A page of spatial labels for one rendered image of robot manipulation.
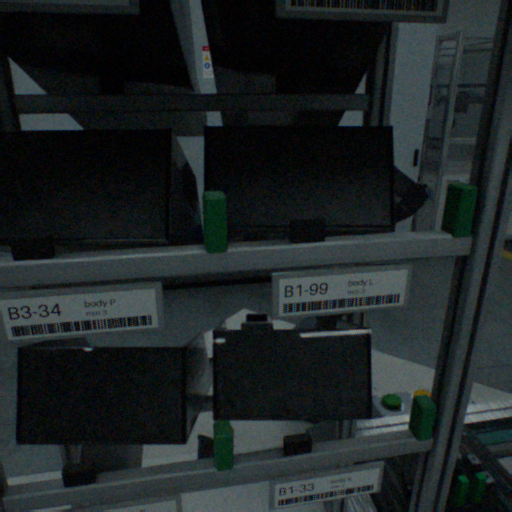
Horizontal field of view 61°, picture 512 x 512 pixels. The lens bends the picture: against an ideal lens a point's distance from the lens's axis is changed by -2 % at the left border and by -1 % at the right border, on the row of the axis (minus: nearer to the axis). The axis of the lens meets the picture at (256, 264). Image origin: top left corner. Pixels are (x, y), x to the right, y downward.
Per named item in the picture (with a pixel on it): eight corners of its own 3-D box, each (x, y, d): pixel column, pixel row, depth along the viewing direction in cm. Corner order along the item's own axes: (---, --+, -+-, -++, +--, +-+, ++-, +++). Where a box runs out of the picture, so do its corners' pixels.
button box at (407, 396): (365, 417, 94) (368, 394, 91) (453, 405, 97) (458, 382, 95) (380, 441, 87) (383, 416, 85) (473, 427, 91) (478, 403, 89)
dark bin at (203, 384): (123, 374, 61) (123, 321, 61) (216, 374, 61) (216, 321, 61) (15, 445, 33) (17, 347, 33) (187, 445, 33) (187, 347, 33)
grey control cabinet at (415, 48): (307, 259, 436) (318, 2, 353) (381, 254, 449) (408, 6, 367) (324, 280, 386) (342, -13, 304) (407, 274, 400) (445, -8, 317)
